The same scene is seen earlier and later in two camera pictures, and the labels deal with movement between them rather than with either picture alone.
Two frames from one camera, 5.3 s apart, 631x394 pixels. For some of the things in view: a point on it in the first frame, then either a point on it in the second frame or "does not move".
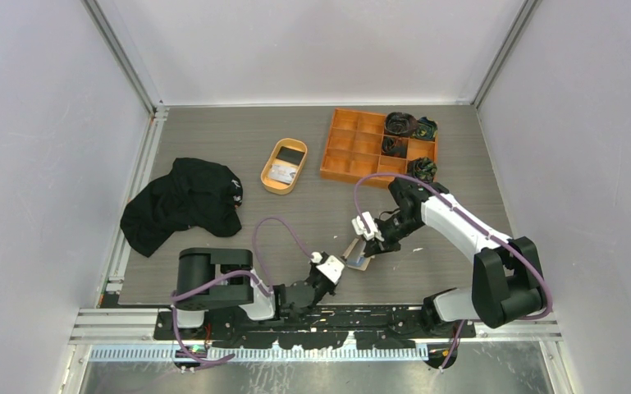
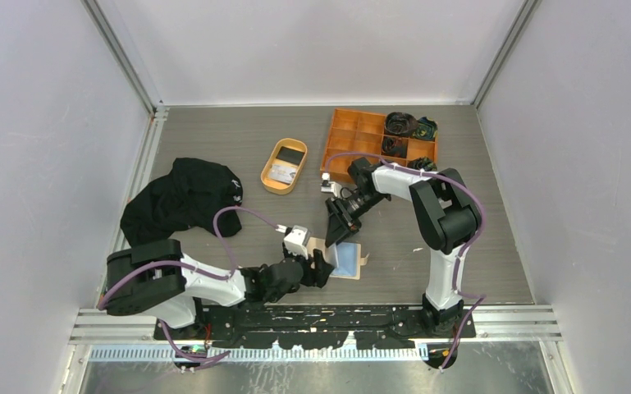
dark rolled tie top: x=400 y=124 does not move
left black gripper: x=314 y=268 -> x=318 y=275
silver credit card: x=282 y=173 does not move
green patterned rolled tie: x=426 y=128 does not move
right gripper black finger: x=372 y=248 -> x=338 y=226
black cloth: x=198 y=194 does not move
